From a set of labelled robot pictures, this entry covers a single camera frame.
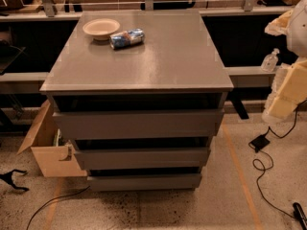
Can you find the beige paper bowl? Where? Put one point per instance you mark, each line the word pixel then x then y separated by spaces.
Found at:
pixel 101 29

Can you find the grey top drawer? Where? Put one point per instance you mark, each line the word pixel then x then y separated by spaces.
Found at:
pixel 138 124

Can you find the grey middle drawer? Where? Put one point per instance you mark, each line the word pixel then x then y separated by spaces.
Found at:
pixel 123 159

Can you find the open cardboard box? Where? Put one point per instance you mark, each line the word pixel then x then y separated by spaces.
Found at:
pixel 53 159

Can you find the clear hand sanitizer bottle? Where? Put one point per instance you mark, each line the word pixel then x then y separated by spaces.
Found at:
pixel 270 61

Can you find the black power adapter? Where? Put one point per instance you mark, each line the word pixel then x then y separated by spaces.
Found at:
pixel 259 142

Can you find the grey drawer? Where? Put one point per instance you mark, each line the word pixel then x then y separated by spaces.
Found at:
pixel 123 159
pixel 138 124
pixel 144 182

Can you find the black cylindrical floor object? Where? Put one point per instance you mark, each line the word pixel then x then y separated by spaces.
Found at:
pixel 299 214

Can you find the foam padded gripper finger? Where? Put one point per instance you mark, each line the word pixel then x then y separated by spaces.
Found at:
pixel 279 25
pixel 289 89

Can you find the black clamp tool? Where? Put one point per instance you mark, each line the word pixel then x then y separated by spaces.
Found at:
pixel 8 178

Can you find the crushed blue soda can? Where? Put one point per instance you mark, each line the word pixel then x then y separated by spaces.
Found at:
pixel 126 38

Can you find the grey drawer cabinet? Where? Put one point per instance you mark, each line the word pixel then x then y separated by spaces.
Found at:
pixel 176 67

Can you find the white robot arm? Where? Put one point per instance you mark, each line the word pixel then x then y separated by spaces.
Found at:
pixel 296 36

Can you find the grey metal rail frame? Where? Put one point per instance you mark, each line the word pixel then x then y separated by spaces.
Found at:
pixel 147 4

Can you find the grey bottom drawer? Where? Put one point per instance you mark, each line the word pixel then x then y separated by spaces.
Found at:
pixel 144 182

